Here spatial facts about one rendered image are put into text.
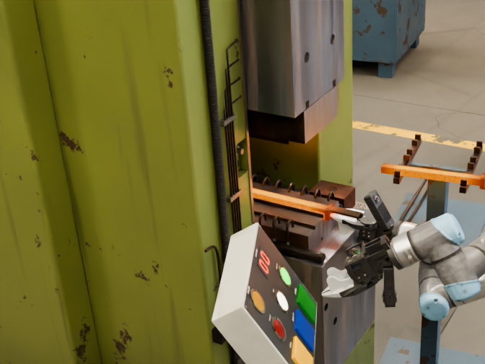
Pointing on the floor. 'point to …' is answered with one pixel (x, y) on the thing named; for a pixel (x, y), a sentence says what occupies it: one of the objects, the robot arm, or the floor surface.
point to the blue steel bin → (386, 31)
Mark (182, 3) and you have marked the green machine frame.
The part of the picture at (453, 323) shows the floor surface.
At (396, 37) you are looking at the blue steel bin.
